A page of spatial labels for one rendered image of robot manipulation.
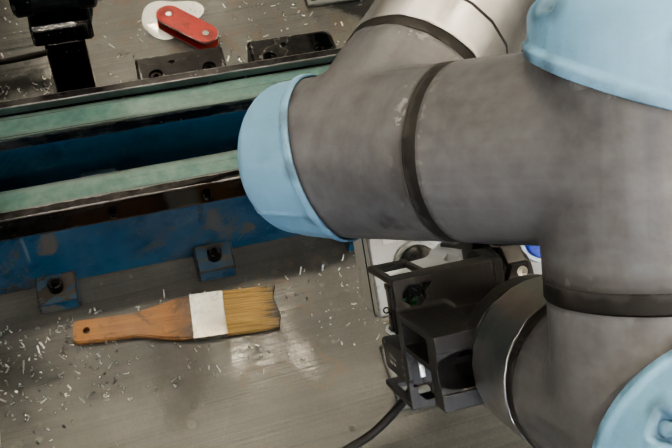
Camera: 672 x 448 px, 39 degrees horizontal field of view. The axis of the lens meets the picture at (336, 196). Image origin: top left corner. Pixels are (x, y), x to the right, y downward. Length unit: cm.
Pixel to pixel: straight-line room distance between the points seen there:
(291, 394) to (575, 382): 61
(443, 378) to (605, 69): 19
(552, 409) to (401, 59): 16
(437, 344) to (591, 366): 12
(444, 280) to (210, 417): 47
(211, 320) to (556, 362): 64
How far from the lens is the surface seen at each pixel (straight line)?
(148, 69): 109
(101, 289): 100
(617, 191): 32
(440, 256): 60
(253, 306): 97
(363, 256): 71
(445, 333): 44
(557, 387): 36
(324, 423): 92
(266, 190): 42
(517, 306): 42
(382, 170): 37
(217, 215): 95
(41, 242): 94
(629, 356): 33
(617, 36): 32
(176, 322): 96
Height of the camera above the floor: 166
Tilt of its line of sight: 55 degrees down
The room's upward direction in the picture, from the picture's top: 7 degrees clockwise
